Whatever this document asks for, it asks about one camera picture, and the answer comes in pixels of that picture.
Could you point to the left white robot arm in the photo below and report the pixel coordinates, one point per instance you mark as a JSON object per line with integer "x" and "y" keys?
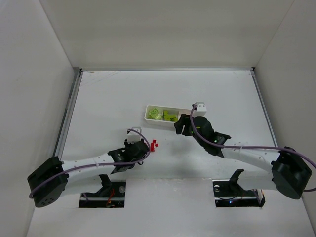
{"x": 55, "y": 178}

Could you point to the red lego pile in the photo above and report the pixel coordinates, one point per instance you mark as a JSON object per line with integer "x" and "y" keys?
{"x": 153, "y": 145}

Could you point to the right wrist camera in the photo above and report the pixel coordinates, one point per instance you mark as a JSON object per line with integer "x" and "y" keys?
{"x": 199, "y": 109}

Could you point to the lime green 2x4 lego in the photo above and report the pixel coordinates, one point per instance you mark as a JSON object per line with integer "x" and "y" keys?
{"x": 168, "y": 116}

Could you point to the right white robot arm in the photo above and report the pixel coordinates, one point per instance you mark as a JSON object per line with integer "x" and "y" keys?
{"x": 280, "y": 169}

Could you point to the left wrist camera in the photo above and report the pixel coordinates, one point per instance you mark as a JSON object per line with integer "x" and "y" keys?
{"x": 133, "y": 135}

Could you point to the white three-compartment tray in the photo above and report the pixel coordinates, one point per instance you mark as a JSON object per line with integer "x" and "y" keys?
{"x": 162, "y": 117}

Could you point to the lime green 2x2 lego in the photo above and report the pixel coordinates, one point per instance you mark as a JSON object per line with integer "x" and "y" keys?
{"x": 154, "y": 114}

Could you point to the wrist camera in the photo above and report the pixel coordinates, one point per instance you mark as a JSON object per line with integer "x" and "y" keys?
{"x": 133, "y": 135}
{"x": 199, "y": 109}

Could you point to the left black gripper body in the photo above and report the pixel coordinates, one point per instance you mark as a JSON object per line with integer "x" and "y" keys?
{"x": 144, "y": 145}

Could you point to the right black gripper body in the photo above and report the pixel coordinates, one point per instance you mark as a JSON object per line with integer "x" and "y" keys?
{"x": 184, "y": 126}

